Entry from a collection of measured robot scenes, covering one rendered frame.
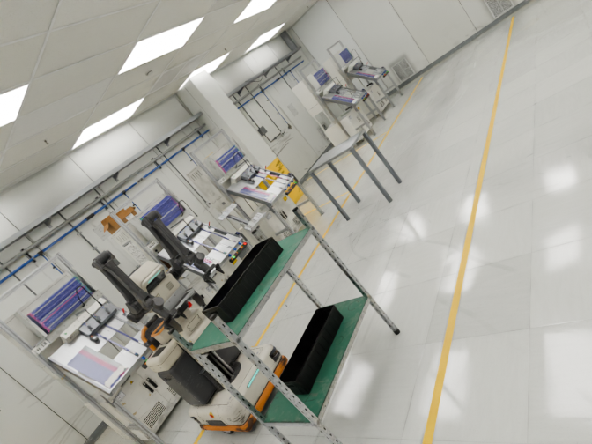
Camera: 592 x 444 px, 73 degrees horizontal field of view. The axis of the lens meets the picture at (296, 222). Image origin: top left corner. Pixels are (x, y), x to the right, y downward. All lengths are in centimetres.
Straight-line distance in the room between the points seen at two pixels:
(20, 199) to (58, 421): 276
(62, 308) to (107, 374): 79
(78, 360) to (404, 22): 948
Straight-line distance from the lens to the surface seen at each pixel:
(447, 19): 1069
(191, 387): 329
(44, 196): 635
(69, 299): 441
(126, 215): 522
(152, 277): 290
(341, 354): 241
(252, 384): 317
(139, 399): 438
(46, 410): 584
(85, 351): 424
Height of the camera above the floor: 161
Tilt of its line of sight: 14 degrees down
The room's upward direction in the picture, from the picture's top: 40 degrees counter-clockwise
